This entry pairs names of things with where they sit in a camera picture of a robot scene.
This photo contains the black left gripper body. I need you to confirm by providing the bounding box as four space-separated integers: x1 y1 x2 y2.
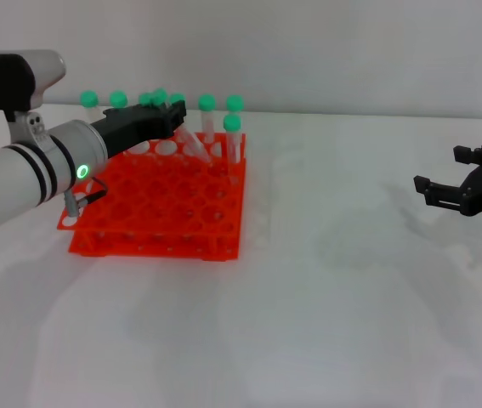
90 105 170 159

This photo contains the orange plastic test tube rack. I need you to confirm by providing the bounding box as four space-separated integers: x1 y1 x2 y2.
56 131 248 261

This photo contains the black cable with silver plug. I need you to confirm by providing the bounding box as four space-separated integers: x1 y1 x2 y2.
62 178 110 218

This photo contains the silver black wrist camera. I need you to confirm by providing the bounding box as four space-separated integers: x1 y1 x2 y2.
0 49 67 145

